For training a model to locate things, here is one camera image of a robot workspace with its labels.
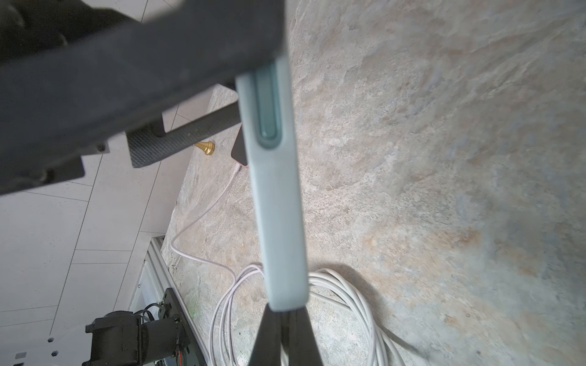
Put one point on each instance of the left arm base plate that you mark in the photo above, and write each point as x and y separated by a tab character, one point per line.
157	332

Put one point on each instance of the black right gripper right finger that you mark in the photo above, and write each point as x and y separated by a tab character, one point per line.
302	346

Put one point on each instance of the aluminium front rail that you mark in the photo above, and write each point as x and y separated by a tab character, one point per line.
155	285

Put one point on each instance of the gold chess pawn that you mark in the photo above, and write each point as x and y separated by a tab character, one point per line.
207	147

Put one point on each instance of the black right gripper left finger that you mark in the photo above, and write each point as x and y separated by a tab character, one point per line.
268	343

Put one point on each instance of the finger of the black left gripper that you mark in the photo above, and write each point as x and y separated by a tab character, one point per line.
73	76
151	143

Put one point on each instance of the green case phone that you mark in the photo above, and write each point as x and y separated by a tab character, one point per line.
266	108

